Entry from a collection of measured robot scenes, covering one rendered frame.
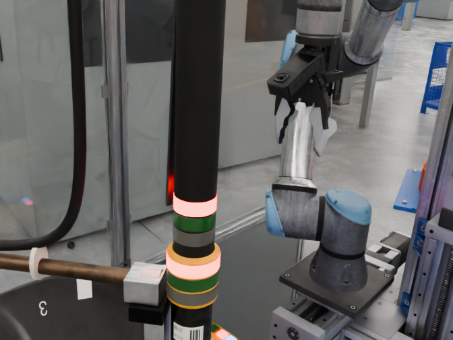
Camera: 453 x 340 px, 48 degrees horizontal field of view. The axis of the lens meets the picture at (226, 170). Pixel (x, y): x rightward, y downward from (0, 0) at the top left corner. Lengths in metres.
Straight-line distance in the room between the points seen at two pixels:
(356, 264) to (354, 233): 0.09
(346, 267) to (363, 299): 0.09
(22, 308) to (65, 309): 0.05
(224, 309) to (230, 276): 0.13
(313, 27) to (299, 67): 0.07
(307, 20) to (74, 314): 0.58
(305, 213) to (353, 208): 0.12
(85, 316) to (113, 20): 0.72
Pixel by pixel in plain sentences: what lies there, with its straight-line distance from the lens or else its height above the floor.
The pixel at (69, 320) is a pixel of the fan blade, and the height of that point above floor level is 1.41.
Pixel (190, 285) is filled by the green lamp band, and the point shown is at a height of 1.55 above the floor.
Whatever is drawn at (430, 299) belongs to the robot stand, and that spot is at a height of 1.05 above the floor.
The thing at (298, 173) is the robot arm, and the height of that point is 1.31.
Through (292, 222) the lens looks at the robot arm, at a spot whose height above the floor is 1.21.
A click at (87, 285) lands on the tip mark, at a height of 1.43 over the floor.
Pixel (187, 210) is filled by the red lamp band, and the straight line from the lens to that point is 0.38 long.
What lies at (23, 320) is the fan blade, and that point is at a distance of 0.64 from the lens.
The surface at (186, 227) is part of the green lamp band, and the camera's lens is 0.39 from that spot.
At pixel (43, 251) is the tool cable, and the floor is 1.55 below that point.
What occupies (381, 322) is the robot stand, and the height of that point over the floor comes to 0.95.
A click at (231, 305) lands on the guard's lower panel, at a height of 0.67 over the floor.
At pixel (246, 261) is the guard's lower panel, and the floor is 0.83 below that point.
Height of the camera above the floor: 1.79
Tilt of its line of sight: 22 degrees down
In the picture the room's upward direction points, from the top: 3 degrees clockwise
